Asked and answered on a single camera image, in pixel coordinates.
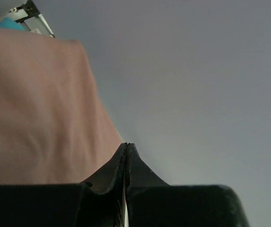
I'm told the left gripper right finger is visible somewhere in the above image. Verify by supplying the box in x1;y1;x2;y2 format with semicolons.
125;144;249;227

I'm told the dusty pink printed t-shirt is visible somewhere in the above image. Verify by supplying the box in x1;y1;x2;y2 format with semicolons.
0;28;122;184

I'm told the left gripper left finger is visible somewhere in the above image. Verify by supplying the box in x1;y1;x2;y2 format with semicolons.
0;143;127;227

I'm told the folded teal t-shirt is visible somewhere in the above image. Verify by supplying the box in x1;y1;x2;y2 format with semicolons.
0;17;25;31

